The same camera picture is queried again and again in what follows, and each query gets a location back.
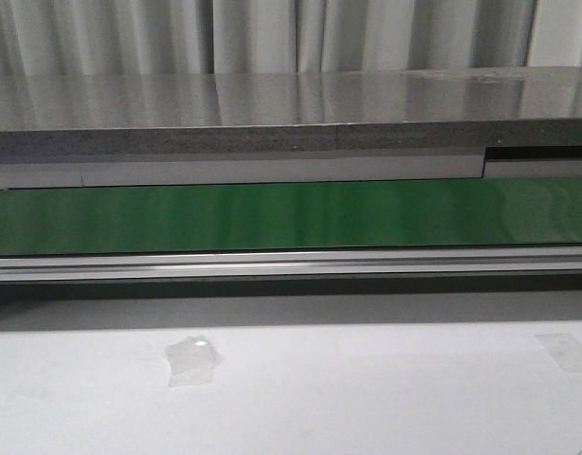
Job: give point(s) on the crumpled clear tape piece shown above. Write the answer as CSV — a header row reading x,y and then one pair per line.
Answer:
x,y
192,361

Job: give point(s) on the green conveyor belt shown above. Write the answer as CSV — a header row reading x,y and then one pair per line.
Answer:
x,y
314,215

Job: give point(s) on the flat clear tape strip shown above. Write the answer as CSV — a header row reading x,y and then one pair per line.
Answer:
x,y
564,349

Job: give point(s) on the white pleated curtain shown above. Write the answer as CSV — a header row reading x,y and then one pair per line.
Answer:
x,y
39,38

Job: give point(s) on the aluminium conveyor front rail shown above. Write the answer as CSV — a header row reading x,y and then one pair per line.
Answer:
x,y
288,272

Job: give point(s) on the grey conveyor rear rail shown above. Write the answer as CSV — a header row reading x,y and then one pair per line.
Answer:
x,y
296,153

